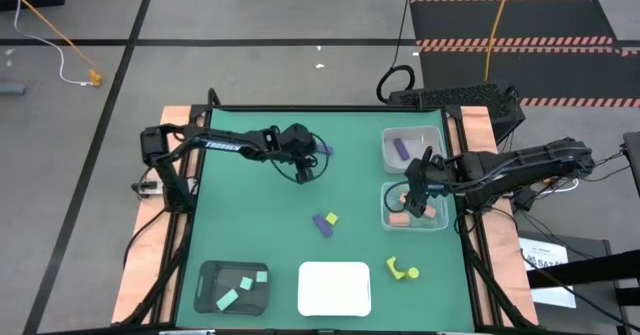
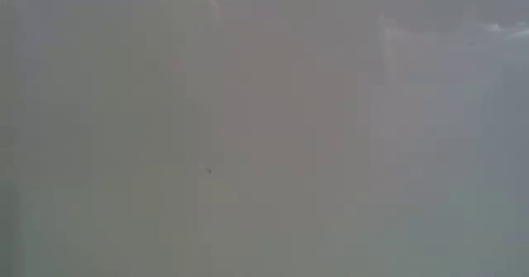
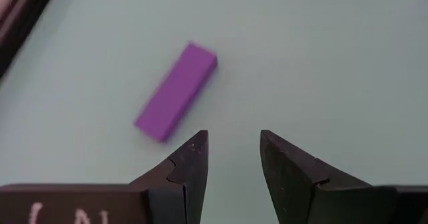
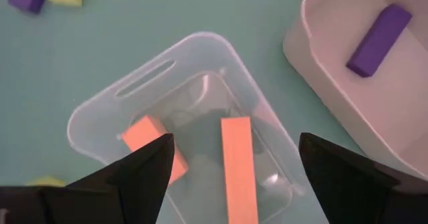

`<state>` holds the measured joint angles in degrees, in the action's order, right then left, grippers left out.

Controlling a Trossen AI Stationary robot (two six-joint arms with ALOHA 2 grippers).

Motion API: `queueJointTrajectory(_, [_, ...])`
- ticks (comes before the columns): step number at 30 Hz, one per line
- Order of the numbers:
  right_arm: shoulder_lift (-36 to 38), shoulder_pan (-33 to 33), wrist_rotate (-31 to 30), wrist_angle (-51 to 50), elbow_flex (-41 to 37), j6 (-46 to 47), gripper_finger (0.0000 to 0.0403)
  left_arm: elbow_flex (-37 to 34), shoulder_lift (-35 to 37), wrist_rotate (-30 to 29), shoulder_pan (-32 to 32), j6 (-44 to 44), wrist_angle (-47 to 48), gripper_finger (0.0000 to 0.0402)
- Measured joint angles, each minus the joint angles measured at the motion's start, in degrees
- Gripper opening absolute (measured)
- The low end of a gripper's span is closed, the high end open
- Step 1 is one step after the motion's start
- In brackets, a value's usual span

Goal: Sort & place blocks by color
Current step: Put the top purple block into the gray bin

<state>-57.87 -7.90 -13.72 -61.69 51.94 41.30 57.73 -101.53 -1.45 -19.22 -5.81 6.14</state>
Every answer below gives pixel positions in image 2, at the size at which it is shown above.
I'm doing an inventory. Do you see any white plastic bin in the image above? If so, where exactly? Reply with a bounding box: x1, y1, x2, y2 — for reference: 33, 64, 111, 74
0, 0, 529, 277

